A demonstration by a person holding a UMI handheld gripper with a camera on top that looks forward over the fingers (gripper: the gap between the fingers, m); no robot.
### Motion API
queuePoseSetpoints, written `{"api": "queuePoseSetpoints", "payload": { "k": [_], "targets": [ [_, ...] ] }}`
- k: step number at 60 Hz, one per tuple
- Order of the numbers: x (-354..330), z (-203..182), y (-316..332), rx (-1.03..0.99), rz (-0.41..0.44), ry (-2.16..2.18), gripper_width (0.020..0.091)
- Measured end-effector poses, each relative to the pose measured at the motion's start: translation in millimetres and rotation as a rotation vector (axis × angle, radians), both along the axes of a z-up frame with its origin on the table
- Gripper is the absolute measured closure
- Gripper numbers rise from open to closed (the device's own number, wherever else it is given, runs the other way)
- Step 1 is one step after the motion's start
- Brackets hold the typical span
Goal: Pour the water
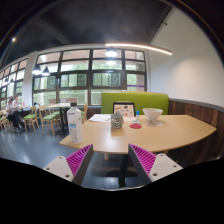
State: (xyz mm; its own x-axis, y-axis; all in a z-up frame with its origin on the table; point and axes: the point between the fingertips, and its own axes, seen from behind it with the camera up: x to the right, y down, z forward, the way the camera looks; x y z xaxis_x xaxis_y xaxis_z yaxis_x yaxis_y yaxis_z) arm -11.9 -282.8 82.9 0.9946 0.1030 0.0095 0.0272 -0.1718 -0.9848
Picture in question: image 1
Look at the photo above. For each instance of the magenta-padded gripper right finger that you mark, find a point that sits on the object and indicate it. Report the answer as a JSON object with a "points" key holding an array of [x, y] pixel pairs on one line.
{"points": [[165, 166]]}

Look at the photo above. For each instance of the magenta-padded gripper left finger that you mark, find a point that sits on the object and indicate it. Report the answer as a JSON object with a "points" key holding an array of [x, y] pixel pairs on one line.
{"points": [[59, 166]]}

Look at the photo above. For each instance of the clear black-capped water bottle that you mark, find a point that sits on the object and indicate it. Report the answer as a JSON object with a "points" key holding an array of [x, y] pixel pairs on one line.
{"points": [[75, 126]]}

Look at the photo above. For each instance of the group of green-seated wooden chairs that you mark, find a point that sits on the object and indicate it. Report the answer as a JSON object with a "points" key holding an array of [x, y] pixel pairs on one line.
{"points": [[50, 117]]}

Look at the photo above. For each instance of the flat round red coaster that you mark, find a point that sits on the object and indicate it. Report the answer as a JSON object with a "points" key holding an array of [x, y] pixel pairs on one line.
{"points": [[135, 126]]}

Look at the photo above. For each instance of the white bowl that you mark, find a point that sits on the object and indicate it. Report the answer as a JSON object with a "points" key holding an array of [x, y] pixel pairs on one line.
{"points": [[152, 114]]}

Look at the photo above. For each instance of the small blue-capped bottle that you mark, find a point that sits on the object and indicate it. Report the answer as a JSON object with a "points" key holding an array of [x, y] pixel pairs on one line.
{"points": [[137, 116]]}

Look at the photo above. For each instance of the light wooden dining table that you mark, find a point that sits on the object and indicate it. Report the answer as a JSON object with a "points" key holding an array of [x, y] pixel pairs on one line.
{"points": [[60, 106]]}

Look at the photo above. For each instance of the open white book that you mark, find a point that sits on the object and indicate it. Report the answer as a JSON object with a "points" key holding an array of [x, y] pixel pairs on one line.
{"points": [[99, 118]]}

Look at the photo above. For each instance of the speckled ceramic mug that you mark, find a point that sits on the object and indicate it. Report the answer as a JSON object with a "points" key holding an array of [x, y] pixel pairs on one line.
{"points": [[117, 120]]}

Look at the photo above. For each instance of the green upholstered bench backrest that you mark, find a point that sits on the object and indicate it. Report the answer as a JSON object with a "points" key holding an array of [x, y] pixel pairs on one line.
{"points": [[150, 100]]}

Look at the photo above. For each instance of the black sticker-covered laptop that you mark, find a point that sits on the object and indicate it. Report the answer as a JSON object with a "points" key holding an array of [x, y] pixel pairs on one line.
{"points": [[126, 109]]}

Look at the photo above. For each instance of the person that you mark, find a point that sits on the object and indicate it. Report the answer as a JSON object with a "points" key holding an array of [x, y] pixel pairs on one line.
{"points": [[17, 101], [11, 115]]}

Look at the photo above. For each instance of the long linear ceiling light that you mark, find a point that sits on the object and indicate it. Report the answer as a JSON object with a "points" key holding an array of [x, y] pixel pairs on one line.
{"points": [[140, 46]]}

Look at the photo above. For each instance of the group of pendant lamps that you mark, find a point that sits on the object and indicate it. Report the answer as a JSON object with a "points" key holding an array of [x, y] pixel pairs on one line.
{"points": [[111, 53]]}

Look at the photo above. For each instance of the dark-framed window wall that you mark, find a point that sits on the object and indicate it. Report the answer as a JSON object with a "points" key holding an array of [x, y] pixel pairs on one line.
{"points": [[75, 80]]}

